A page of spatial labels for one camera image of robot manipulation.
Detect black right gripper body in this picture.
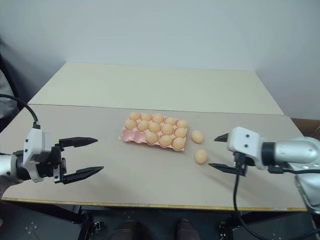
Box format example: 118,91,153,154
233,152,256,169

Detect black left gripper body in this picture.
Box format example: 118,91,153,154
35,142,68,185

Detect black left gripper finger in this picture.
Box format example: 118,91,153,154
63,166,105,186
58,136,99,152

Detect pink egg tray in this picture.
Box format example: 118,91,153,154
117,111,188,153

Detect dark brown rounded shape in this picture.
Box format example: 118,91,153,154
115,219,138,240
176,218,199,240

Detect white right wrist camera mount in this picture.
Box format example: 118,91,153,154
226,126,266,171

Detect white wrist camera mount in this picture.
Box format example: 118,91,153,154
226,126,266,171
22,127,53,184

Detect long black right wrist cable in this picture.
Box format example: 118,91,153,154
232,152,320,240

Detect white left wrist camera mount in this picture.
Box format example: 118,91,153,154
22,127,53,184

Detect short black right arm cable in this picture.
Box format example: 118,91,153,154
268,165,320,175

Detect small black bracket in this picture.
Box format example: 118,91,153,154
91,219,106,232

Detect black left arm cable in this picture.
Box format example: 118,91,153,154
0,93,41,131

